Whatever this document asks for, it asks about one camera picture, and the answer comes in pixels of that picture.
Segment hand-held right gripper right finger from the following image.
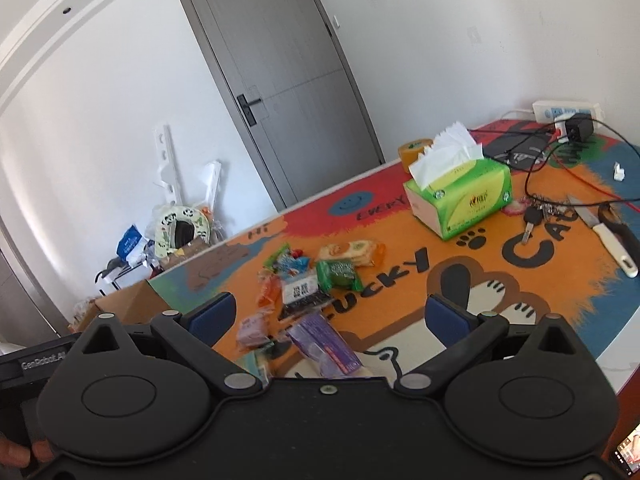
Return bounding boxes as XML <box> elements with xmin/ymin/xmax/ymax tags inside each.
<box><xmin>394</xmin><ymin>293</ymin><xmax>583</xmax><ymax>394</ymax></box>

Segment key bunch with pink charm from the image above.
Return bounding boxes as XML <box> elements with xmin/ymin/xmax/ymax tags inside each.
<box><xmin>505</xmin><ymin>194</ymin><xmax>581</xmax><ymax>246</ymax></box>

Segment grey cabinet panel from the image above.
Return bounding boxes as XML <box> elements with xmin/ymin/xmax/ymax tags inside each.
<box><xmin>0</xmin><ymin>220</ymin><xmax>68</xmax><ymax>336</ymax></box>

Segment white power strip cable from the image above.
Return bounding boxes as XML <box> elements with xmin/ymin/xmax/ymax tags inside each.
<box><xmin>492</xmin><ymin>108</ymin><xmax>536</xmax><ymax>122</ymax></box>

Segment large cardboard box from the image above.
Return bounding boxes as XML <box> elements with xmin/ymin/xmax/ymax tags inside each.
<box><xmin>92</xmin><ymin>280</ymin><xmax>173</xmax><ymax>328</ymax></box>

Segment black flat device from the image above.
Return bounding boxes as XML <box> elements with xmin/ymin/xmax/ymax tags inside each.
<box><xmin>482</xmin><ymin>132</ymin><xmax>556</xmax><ymax>168</ymax></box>

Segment blue plastic bag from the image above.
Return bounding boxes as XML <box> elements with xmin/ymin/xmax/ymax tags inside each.
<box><xmin>117</xmin><ymin>225</ymin><xmax>148</xmax><ymax>261</ymax></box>

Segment grey door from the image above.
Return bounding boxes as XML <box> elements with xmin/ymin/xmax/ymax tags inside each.
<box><xmin>178</xmin><ymin>0</ymin><xmax>386</xmax><ymax>211</ymax></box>

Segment smartphone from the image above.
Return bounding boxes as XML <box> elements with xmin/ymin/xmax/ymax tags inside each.
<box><xmin>607</xmin><ymin>422</ymin><xmax>640</xmax><ymax>478</ymax></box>

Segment black door handle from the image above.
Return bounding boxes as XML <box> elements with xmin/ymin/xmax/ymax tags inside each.
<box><xmin>237</xmin><ymin>94</ymin><xmax>263</xmax><ymax>126</ymax></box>

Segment orange rice cracker packet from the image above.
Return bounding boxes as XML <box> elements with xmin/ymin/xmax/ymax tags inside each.
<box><xmin>316</xmin><ymin>240</ymin><xmax>387</xmax><ymax>268</ymax></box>

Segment taped brown cardboard box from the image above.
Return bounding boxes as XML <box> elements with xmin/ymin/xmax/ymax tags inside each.
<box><xmin>160</xmin><ymin>237</ymin><xmax>216</xmax><ymax>273</ymax></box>

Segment panda print toilet seat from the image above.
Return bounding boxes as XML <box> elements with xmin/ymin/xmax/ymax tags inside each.
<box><xmin>155</xmin><ymin>205</ymin><xmax>213</xmax><ymax>258</ymax></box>

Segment black power adapter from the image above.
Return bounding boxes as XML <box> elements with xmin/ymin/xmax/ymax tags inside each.
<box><xmin>565</xmin><ymin>114</ymin><xmax>596</xmax><ymax>142</ymax></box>

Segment short white foam piece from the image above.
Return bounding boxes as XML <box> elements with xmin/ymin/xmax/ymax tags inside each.
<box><xmin>200</xmin><ymin>160</ymin><xmax>223</xmax><ymax>216</ymax></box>

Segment black handled scissors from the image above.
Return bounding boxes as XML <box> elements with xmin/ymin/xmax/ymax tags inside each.
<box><xmin>597</xmin><ymin>202</ymin><xmax>640</xmax><ymax>256</ymax></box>

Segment small cardboard box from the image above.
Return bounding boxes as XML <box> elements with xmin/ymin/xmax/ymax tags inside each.
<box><xmin>72</xmin><ymin>300</ymin><xmax>101</xmax><ymax>333</ymax></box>

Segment small orange snack packet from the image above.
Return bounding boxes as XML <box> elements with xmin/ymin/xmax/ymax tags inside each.
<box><xmin>256</xmin><ymin>269</ymin><xmax>282</xmax><ymax>311</ymax></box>

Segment white power strip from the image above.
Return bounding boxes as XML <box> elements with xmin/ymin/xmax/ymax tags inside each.
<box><xmin>532</xmin><ymin>100</ymin><xmax>603</xmax><ymax>123</ymax></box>

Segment pale green snack packet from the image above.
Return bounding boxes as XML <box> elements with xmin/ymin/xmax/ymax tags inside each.
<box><xmin>239</xmin><ymin>340</ymin><xmax>291</xmax><ymax>381</ymax></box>

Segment yellow tape roll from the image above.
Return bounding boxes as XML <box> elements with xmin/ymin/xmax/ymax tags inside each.
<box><xmin>398</xmin><ymin>137</ymin><xmax>434</xmax><ymax>167</ymax></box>

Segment tall white foam piece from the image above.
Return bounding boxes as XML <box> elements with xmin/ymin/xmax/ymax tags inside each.
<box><xmin>152</xmin><ymin>122</ymin><xmax>181</xmax><ymax>206</ymax></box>

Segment person's left hand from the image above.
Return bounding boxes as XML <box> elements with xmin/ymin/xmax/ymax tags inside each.
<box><xmin>0</xmin><ymin>434</ymin><xmax>55</xmax><ymax>470</ymax></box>

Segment blue green snack packet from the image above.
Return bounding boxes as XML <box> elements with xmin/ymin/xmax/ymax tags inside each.
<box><xmin>262</xmin><ymin>242</ymin><xmax>312</xmax><ymax>278</ymax></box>

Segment green tissue box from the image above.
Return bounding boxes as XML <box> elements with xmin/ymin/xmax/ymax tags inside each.
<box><xmin>404</xmin><ymin>121</ymin><xmax>513</xmax><ymax>241</ymax></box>

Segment black metal rack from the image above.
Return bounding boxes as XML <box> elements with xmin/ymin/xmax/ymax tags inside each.
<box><xmin>95</xmin><ymin>257</ymin><xmax>151</xmax><ymax>298</ymax></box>

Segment pink purple snack packet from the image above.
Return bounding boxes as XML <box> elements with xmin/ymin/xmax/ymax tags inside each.
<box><xmin>236</xmin><ymin>310</ymin><xmax>276</xmax><ymax>351</ymax></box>

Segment black white label snack packet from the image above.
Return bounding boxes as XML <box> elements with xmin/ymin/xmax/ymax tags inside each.
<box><xmin>277</xmin><ymin>270</ymin><xmax>336</xmax><ymax>322</ymax></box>

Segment white handled knife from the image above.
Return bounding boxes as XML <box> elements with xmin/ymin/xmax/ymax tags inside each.
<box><xmin>566</xmin><ymin>194</ymin><xmax>640</xmax><ymax>278</ymax></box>

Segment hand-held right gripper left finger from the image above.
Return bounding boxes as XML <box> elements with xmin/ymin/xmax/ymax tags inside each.
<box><xmin>75</xmin><ymin>291</ymin><xmax>264</xmax><ymax>397</ymax></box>

